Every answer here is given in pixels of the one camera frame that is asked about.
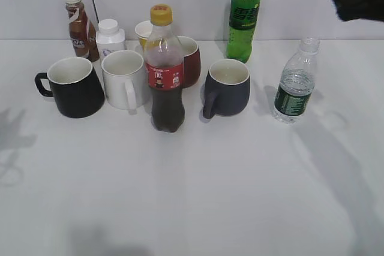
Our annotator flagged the clear cestbon water bottle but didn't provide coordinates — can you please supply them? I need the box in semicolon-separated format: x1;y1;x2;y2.
274;37;320;124

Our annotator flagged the black ceramic mug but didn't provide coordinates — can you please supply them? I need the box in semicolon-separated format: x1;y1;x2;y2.
34;57;105;119

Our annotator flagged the yellow paper cup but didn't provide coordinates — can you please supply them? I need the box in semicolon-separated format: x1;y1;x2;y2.
135;20;152;50

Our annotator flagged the green sprite bottle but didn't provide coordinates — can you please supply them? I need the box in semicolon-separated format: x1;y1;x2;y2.
226;0;260;63

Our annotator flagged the dark grey-blue mug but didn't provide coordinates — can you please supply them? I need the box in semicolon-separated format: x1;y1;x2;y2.
203;59;251;119

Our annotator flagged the dark red mug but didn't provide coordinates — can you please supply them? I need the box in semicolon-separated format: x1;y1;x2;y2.
178;36;201;88

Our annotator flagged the cola bottle yellow cap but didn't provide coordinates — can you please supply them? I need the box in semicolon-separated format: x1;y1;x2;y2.
144;4;185;132

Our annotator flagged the white ceramic mug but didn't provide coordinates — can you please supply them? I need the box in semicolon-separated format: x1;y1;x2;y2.
101;50;151;110

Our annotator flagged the white plastic jar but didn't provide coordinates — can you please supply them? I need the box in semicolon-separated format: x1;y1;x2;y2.
96;19;126;61

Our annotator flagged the brown coffee drink bottle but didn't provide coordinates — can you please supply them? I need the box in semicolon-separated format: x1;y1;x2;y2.
65;0;100;62

